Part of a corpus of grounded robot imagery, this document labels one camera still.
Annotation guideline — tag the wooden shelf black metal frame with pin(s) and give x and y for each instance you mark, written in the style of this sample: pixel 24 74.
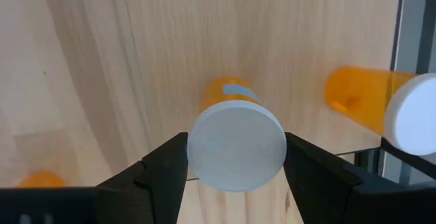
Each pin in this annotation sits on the wooden shelf black metal frame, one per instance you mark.
pixel 272 30

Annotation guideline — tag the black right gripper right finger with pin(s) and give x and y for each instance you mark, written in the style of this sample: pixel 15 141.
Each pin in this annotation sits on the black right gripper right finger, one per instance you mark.
pixel 323 190

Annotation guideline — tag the orange pill bottle white cap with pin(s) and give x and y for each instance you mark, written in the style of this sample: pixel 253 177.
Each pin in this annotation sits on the orange pill bottle white cap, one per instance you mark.
pixel 357 98
pixel 235 145

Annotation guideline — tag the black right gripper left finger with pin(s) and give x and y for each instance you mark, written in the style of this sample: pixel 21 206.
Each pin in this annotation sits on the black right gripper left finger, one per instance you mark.
pixel 146 190

